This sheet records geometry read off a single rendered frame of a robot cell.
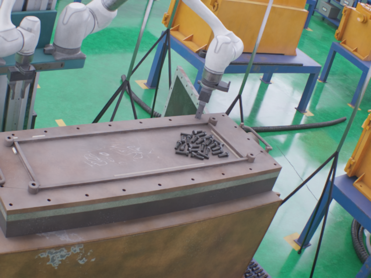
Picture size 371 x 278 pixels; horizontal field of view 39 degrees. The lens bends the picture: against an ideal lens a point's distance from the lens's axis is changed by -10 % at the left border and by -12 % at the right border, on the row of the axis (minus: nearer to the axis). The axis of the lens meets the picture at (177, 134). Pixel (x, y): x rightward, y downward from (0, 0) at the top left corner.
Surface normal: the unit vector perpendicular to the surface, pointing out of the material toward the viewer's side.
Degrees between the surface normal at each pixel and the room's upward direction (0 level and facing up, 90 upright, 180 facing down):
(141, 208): 90
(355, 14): 90
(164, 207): 90
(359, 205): 0
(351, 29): 90
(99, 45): 0
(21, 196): 0
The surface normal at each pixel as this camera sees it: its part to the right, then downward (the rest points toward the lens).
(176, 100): -0.92, -0.08
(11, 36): 0.84, 0.00
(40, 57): 0.27, -0.83
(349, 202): -0.78, 0.11
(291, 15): 0.55, 0.55
